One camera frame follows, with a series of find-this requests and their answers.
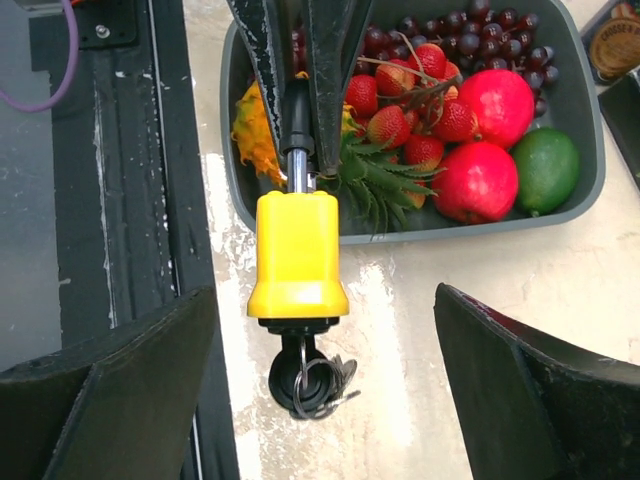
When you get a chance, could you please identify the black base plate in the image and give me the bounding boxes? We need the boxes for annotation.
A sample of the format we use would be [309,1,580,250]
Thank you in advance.
[27,0,241,480]

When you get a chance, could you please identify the red apple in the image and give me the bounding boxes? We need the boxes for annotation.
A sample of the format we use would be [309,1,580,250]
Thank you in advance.
[432,141,519,225]

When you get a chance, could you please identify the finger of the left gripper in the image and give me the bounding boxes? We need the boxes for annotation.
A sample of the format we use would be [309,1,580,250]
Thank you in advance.
[228,0,290,150]
[304,0,374,176]

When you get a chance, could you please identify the red pomegranate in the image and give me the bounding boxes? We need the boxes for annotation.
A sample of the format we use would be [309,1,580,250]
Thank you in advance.
[459,69,535,149]

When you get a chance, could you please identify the silver keys of yellow padlock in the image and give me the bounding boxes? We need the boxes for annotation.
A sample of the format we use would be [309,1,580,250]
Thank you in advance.
[290,345,361,421]

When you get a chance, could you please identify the yellow black padlock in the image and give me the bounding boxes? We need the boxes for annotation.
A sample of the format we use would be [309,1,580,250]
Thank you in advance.
[247,79,349,412]

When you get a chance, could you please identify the orange dragon fruit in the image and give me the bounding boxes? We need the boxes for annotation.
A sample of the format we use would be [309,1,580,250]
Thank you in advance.
[231,75,376,188]

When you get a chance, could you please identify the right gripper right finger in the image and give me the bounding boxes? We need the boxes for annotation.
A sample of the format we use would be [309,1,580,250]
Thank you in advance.
[434,283,639,479]

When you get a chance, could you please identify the black green box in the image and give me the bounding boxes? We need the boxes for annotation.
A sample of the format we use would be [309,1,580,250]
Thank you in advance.
[598,67,640,188]

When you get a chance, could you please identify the dark red grape bunch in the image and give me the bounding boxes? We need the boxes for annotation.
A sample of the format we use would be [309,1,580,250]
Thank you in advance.
[360,1,559,117]

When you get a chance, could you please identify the tin can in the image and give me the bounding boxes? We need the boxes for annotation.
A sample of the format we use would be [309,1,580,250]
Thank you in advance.
[581,0,639,86]

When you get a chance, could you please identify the green avocado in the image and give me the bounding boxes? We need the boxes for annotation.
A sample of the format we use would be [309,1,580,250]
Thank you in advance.
[511,127,581,217]

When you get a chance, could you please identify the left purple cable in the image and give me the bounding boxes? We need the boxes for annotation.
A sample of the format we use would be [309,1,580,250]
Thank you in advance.
[0,0,81,114]

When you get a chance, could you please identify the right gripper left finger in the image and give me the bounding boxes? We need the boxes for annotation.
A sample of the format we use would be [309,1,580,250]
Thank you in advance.
[1,287,215,479]

